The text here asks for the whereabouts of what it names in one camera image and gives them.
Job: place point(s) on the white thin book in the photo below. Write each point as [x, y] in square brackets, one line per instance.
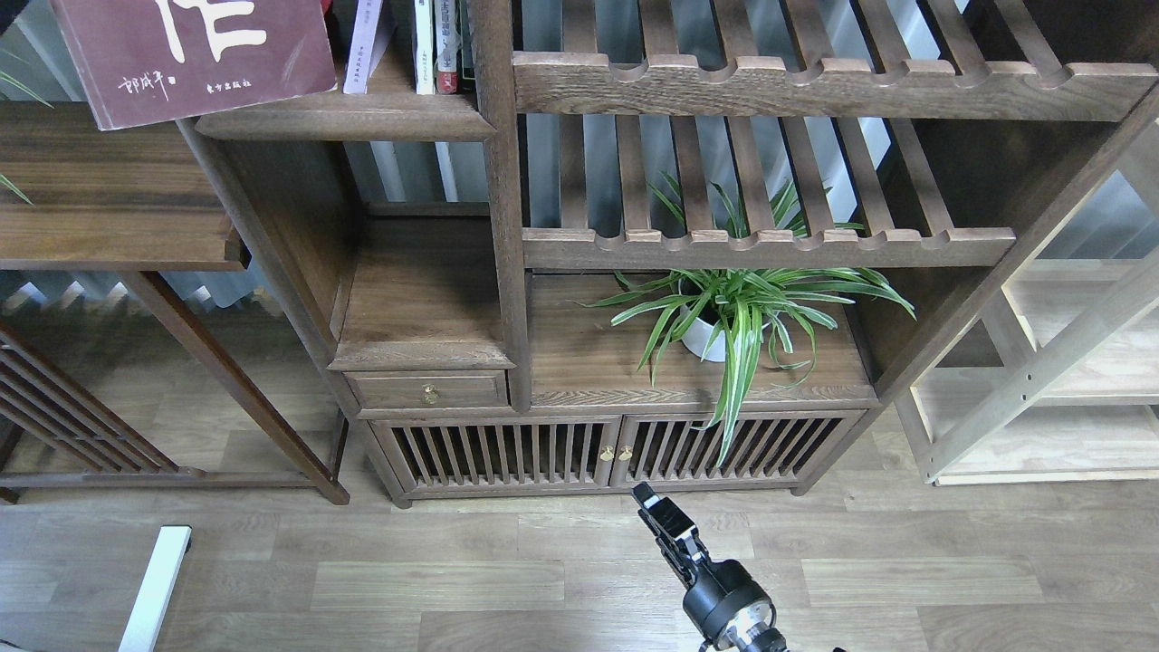
[423, 41]

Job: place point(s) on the green plant leaves at left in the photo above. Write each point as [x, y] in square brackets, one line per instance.
[11, 83]

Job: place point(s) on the green spider plant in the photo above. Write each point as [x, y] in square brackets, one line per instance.
[789, 297]

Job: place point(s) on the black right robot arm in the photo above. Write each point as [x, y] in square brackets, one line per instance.
[727, 606]

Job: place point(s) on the white red spine book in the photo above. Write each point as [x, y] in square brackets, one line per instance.
[448, 45]

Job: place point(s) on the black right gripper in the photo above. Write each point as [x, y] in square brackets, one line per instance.
[727, 606]

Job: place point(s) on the white robot base leg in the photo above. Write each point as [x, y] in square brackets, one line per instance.
[160, 578]

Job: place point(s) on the dark green book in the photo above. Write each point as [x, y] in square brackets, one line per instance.
[466, 72]

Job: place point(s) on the white plant pot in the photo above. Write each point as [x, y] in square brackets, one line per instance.
[733, 339]

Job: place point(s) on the pale pink book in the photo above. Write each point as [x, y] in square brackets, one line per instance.
[373, 28]

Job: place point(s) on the dark wooden bookshelf cabinet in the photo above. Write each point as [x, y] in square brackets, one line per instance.
[940, 143]

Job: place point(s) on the dark maroon book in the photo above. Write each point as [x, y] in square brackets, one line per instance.
[145, 62]

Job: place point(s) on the dark wooden side table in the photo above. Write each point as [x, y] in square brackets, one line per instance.
[136, 203]

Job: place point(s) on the light wooden shelf unit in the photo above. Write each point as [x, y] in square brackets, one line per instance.
[1057, 379]

